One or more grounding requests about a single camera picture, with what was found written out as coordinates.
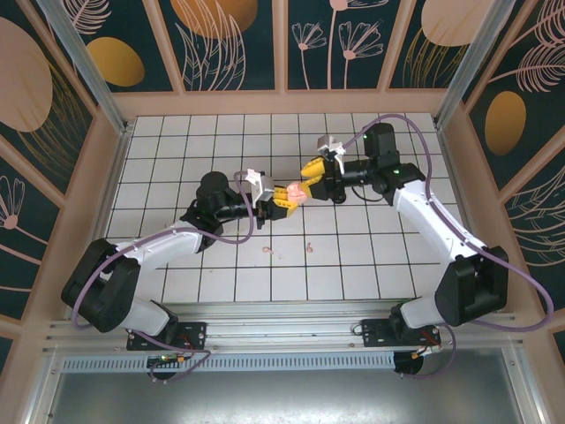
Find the pink earbud charging case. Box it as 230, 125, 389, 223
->
284, 180, 311, 208

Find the small circuit board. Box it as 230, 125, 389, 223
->
147, 352, 189, 368

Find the grey metal sheet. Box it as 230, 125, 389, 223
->
26, 370, 544, 424

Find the black round disc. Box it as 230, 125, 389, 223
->
391, 351, 426, 378

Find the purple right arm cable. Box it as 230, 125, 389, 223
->
342, 113, 555, 381

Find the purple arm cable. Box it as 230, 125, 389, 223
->
342, 113, 555, 381
70, 170, 260, 384

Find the thin black cable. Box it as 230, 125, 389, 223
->
346, 185, 389, 202

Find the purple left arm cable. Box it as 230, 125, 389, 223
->
70, 170, 260, 384

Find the aluminium table side rail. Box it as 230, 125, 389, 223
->
436, 125, 520, 322
70, 125, 133, 320

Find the aluminium frame post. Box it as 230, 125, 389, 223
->
433, 0, 503, 130
43, 0, 134, 136

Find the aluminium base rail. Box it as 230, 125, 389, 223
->
41, 299, 533, 354

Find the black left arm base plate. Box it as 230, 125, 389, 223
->
126, 321, 208, 352

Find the grey slotted cable duct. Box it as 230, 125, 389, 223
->
61, 352, 397, 373

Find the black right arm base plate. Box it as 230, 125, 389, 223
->
360, 317, 442, 350

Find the yellow connector with red wires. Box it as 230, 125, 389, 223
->
410, 337, 443, 360

